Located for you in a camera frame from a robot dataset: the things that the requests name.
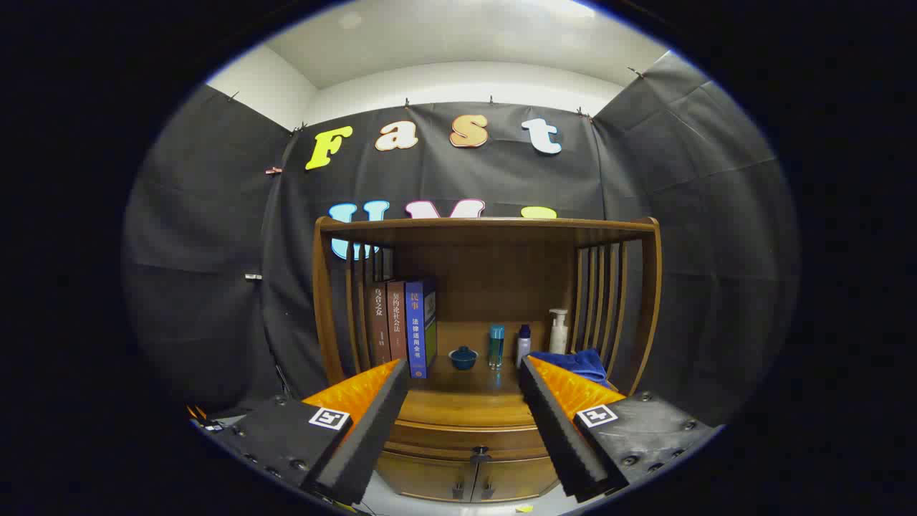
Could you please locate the wooden cabinet countertop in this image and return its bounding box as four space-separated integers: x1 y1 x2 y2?
398 362 545 429

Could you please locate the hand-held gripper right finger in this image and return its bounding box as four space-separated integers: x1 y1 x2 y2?
517 355 721 502

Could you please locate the blue book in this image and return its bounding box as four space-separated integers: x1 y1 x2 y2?
405 278 438 379

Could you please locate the white pump bottle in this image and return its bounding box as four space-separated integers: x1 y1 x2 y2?
549 309 570 355

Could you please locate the reddish brown book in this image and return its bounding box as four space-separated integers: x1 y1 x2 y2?
387 281 409 363

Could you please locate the wooden cabinet door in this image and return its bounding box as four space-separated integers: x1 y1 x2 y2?
376 451 475 502
473 455 561 502

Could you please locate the wooden cabinet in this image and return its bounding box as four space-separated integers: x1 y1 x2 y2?
313 216 661 502

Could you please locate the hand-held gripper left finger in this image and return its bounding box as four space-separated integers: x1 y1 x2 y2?
215 358 409 506

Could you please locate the blue towel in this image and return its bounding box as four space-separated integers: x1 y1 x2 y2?
530 349 610 388

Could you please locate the dark brown book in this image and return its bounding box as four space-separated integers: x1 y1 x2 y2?
368 285 392 366

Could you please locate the wooden drawer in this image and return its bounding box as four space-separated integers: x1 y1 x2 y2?
383 419 556 463

